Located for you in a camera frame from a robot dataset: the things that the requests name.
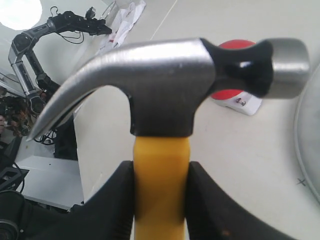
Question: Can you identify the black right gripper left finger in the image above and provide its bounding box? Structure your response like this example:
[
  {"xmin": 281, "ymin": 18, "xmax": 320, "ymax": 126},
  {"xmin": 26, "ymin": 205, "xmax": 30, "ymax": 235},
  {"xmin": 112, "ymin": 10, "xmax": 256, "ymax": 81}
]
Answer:
[{"xmin": 59, "ymin": 160, "xmax": 137, "ymax": 240}]

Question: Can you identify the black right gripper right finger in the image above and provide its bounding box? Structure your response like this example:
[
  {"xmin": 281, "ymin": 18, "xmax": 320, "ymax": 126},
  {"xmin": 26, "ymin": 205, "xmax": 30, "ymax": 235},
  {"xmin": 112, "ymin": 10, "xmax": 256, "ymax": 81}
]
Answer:
[{"xmin": 185, "ymin": 161, "xmax": 291, "ymax": 240}]

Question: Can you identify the round stainless steel plate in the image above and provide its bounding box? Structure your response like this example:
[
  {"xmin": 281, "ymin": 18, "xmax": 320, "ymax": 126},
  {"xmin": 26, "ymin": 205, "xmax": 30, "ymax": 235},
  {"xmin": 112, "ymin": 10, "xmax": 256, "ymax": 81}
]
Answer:
[{"xmin": 294, "ymin": 71, "xmax": 320, "ymax": 201}]

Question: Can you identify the red dome push button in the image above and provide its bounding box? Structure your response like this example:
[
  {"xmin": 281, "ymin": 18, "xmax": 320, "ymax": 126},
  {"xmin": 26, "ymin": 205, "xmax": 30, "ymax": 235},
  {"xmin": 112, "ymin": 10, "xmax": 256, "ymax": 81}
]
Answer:
[{"xmin": 211, "ymin": 39, "xmax": 262, "ymax": 116}]

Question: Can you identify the yellow black claw hammer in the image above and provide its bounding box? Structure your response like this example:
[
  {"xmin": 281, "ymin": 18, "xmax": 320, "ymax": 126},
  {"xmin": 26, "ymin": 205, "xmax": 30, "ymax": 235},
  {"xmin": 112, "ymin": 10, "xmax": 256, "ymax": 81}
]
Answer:
[{"xmin": 29, "ymin": 38, "xmax": 310, "ymax": 240}]

